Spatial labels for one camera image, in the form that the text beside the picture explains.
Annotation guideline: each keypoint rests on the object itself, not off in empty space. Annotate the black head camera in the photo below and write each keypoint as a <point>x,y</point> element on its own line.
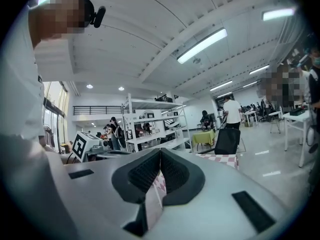
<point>98,16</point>

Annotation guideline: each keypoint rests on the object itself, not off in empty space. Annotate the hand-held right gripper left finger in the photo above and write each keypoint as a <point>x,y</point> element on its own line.
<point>105,199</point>

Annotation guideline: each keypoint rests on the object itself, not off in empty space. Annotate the white desk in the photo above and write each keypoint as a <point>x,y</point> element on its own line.
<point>297,116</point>

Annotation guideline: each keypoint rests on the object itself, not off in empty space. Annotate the table with green cloth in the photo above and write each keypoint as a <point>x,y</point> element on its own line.
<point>203,136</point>

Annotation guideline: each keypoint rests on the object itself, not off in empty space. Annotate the person's left forearm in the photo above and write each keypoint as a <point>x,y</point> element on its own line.
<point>67,158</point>

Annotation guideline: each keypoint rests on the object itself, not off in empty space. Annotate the pink checkered tablecloth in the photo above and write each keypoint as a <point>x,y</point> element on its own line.
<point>217,158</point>

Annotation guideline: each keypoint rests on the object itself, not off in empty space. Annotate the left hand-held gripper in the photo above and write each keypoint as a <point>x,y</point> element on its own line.
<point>81,146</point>

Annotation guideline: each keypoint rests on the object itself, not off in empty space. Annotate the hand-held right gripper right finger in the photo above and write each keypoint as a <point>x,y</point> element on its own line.
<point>220,209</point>

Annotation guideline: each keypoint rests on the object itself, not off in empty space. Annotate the person's head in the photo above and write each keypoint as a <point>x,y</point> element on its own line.
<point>60,16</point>

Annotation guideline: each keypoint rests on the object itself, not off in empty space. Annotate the long ceiling light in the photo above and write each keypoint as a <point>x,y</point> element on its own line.
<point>202,46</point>
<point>278,14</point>

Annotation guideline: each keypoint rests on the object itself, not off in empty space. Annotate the person's grey shirt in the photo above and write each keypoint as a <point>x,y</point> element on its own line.
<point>22,109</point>

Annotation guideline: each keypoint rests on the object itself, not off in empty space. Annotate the black mesh office chair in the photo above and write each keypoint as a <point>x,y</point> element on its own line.
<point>227,141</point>

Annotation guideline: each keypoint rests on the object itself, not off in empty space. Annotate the white metal shelf rack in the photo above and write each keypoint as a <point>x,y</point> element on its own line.
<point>155,120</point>

